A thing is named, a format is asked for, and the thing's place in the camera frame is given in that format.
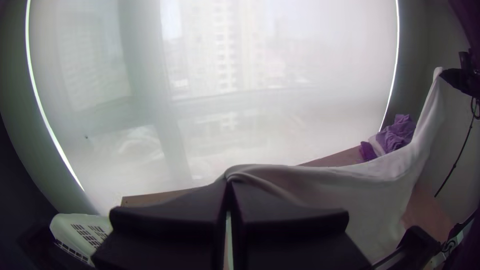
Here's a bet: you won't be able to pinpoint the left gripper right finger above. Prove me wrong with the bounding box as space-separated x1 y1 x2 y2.
227 181 373 270

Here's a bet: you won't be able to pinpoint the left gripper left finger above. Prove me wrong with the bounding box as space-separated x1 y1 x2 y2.
90 176 229 270

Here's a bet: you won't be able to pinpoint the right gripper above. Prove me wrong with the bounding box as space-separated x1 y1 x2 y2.
438 68 480 98

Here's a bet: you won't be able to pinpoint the white t-shirt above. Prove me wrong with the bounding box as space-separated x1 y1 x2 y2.
224 66 446 264

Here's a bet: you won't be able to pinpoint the heap of dark clothes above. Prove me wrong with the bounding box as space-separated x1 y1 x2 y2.
359 113 418 163

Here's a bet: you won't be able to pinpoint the white laundry basket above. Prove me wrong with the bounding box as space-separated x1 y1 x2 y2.
49 212 113 268

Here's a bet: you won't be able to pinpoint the black cable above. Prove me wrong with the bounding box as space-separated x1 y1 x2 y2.
434 96 480 199

